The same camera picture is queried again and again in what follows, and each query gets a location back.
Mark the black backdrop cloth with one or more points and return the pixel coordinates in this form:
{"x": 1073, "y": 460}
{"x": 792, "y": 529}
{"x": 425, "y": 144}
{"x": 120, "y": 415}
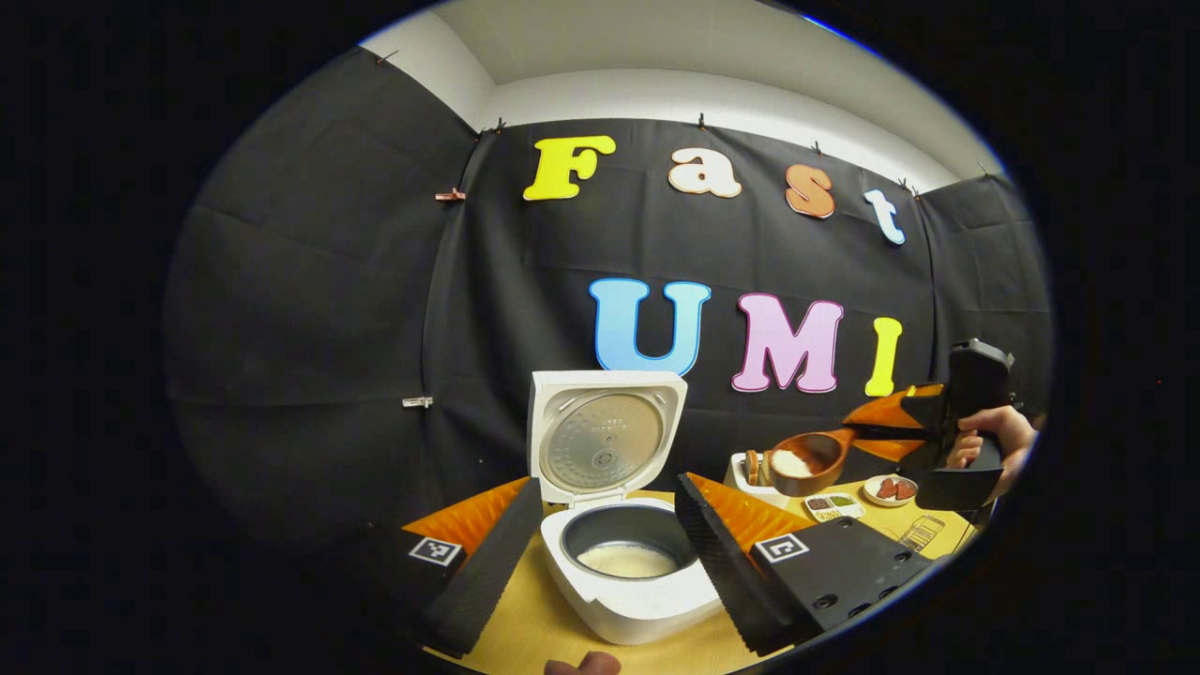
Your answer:
{"x": 375, "y": 281}

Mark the copper clip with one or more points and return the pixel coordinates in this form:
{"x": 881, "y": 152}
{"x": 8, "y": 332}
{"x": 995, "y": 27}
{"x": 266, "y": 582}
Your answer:
{"x": 450, "y": 195}

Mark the bread slice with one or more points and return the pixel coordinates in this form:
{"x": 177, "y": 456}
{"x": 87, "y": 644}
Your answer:
{"x": 751, "y": 466}
{"x": 764, "y": 466}

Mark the white toaster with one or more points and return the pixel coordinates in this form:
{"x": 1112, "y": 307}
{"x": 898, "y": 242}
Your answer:
{"x": 750, "y": 487}

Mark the white divided dish of beans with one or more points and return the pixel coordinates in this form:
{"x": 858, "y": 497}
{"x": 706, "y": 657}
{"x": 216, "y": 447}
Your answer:
{"x": 832, "y": 507}

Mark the wooden spoon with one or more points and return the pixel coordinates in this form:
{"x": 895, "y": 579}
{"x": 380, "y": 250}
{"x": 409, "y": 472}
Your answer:
{"x": 816, "y": 464}

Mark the white rice cooker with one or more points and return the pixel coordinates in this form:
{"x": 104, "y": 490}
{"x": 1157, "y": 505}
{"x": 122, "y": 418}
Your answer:
{"x": 647, "y": 600}

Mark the reddish brown meat piece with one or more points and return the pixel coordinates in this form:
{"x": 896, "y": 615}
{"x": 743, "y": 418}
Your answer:
{"x": 886, "y": 488}
{"x": 906, "y": 489}

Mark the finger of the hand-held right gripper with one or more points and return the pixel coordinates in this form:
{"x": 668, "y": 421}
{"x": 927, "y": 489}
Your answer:
{"x": 900, "y": 408}
{"x": 891, "y": 448}

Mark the round white plate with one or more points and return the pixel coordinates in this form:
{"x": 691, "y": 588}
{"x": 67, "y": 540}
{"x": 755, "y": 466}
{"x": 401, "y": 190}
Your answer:
{"x": 874, "y": 495}

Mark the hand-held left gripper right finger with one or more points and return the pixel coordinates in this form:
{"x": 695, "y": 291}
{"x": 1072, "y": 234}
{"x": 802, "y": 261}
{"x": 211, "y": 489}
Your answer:
{"x": 722, "y": 572}

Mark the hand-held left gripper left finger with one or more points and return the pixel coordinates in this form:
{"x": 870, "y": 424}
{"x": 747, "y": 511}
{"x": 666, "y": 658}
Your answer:
{"x": 487, "y": 581}

